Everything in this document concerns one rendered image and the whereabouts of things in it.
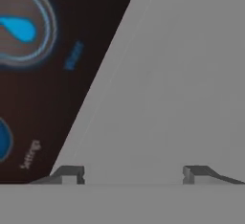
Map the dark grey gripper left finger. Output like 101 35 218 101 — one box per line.
30 165 86 186

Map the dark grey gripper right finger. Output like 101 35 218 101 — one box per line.
182 165 245 186

